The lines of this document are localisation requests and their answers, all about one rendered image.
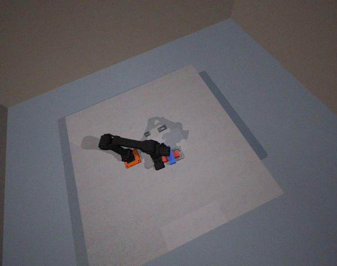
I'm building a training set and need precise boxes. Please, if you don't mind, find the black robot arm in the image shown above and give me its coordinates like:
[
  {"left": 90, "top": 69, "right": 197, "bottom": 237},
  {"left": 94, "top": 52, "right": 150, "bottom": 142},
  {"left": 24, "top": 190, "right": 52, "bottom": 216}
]
[{"left": 98, "top": 134, "right": 170, "bottom": 163}]

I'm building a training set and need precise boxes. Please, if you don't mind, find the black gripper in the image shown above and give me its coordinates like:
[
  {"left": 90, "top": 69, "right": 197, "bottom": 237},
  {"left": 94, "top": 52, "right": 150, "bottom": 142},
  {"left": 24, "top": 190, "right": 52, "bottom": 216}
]
[{"left": 151, "top": 156, "right": 165, "bottom": 171}]

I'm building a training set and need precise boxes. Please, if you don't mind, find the blue plate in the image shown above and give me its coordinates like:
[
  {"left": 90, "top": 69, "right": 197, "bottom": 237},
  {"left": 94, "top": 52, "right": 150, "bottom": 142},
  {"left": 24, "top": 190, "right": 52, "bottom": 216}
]
[{"left": 167, "top": 149, "right": 176, "bottom": 165}]

